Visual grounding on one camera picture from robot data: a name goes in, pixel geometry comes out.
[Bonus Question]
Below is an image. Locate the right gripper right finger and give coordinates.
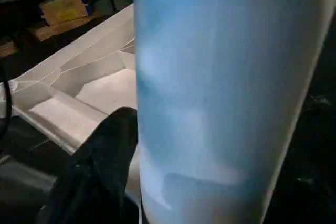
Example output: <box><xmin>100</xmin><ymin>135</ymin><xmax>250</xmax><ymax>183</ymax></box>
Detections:
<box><xmin>264</xmin><ymin>144</ymin><xmax>336</xmax><ymax>224</ymax></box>

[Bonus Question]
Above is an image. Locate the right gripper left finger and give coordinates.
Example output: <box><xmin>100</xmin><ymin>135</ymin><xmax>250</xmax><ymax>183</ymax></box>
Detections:
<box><xmin>36</xmin><ymin>107</ymin><xmax>140</xmax><ymax>224</ymax></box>

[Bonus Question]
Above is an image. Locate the white plastic table top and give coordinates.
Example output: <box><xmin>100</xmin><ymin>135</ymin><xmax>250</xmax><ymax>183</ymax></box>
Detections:
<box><xmin>7</xmin><ymin>2</ymin><xmax>139</xmax><ymax>156</ymax></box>

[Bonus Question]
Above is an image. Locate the white plastic table leg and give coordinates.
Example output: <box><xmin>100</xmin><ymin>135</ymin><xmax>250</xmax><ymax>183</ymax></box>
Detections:
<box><xmin>125</xmin><ymin>0</ymin><xmax>336</xmax><ymax>224</ymax></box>

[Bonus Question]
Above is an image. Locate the plain brown cardboard box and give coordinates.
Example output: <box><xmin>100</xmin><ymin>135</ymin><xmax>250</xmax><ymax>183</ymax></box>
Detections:
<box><xmin>31</xmin><ymin>16</ymin><xmax>111</xmax><ymax>42</ymax></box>

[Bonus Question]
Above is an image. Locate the cardboard box with yellow label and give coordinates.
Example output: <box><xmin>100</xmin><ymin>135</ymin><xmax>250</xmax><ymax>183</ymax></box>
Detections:
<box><xmin>39</xmin><ymin>0</ymin><xmax>90</xmax><ymax>25</ymax></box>

